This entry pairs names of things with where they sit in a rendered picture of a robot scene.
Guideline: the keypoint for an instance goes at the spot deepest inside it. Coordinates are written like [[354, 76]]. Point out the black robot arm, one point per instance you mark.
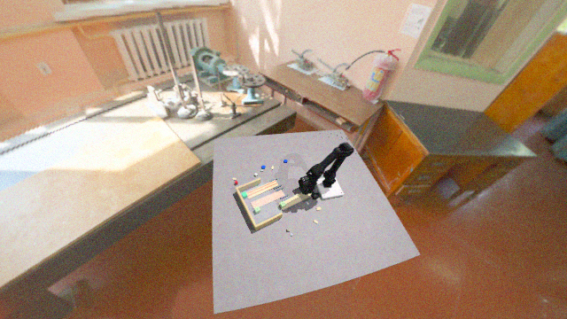
[[338, 154]]

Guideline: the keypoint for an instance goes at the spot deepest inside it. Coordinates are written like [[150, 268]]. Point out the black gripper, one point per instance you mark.
[[314, 195]]

